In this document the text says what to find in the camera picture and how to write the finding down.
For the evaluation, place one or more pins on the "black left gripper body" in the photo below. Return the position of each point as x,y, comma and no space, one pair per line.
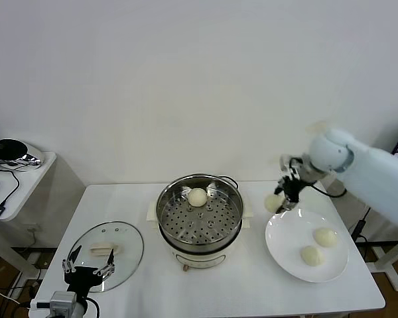
83,278

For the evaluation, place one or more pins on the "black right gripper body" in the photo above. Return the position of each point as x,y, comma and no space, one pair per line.
293,189

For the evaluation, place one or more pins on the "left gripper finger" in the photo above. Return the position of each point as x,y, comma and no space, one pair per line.
106,270
67,265

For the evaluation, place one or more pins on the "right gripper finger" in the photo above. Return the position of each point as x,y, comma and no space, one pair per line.
278,189
286,207

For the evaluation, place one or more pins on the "white steamed baozi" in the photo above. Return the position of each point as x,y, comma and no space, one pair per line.
272,203
325,237
197,197
312,255

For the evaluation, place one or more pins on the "round glass pot lid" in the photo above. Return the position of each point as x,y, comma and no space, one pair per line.
126,245

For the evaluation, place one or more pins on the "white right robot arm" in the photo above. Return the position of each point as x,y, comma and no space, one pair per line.
378,179

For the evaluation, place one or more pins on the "perforated steel steamer basket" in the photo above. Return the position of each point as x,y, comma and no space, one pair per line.
179,228

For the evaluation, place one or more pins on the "white round plate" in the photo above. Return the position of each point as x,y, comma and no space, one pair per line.
285,261

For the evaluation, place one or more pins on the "white side table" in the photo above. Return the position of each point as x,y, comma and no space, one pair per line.
30,189
389,265

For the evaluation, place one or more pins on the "shiny chrome rounded device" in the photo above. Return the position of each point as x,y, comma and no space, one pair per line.
33,159

